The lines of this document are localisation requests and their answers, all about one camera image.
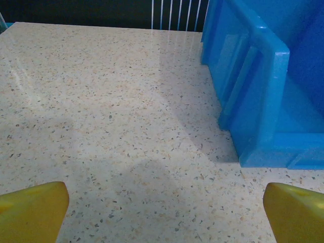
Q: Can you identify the blue three-compartment plastic bin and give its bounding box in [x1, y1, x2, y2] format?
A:
[200, 0, 324, 170]

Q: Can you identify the blue table side rail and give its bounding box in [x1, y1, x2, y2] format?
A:
[0, 12, 15, 33]

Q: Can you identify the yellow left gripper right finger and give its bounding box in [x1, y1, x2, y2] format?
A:
[263, 182, 324, 243]

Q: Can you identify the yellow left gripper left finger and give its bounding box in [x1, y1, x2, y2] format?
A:
[0, 181, 70, 243]

